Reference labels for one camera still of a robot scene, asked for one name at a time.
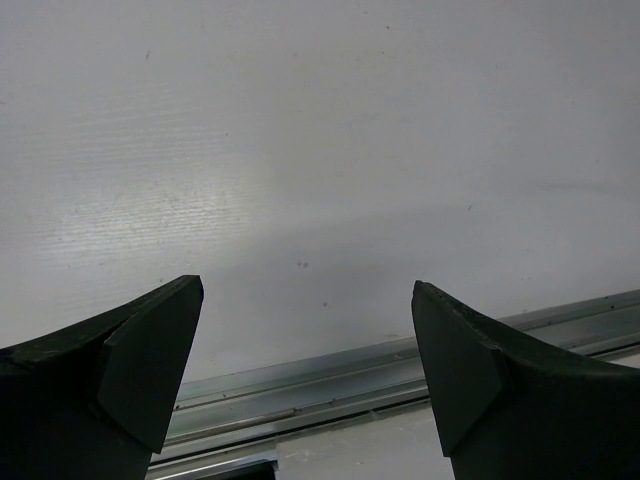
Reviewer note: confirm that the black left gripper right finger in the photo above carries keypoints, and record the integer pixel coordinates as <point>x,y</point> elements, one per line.
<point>509,406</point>

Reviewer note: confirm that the aluminium table frame rail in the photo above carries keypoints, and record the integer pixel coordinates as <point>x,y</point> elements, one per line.
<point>225,426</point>

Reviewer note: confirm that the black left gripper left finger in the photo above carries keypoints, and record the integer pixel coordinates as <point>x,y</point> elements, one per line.
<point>94,400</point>

